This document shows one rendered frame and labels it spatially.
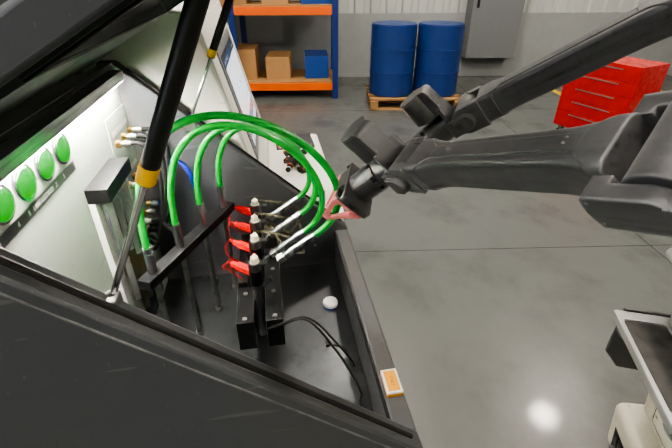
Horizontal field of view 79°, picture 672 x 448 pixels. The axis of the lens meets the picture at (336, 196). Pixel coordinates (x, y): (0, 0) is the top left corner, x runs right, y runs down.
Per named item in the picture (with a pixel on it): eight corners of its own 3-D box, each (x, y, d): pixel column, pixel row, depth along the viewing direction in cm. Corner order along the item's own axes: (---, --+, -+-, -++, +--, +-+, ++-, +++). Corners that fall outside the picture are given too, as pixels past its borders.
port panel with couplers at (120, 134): (153, 243, 99) (120, 120, 84) (139, 245, 98) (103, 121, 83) (164, 215, 110) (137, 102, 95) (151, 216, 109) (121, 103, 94)
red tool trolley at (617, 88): (548, 135, 457) (570, 55, 415) (575, 128, 475) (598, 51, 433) (609, 157, 402) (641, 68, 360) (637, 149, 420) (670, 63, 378)
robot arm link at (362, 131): (410, 196, 63) (440, 153, 64) (357, 148, 60) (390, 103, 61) (376, 191, 74) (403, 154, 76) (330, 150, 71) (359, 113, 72)
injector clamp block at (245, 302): (287, 365, 94) (283, 317, 87) (243, 371, 93) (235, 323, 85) (280, 271, 124) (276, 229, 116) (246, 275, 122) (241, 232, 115)
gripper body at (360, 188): (336, 200, 73) (365, 179, 68) (345, 166, 80) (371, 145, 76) (362, 221, 75) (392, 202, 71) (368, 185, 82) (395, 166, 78)
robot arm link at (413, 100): (479, 126, 78) (484, 104, 83) (440, 81, 75) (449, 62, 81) (430, 155, 86) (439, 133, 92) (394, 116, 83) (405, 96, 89)
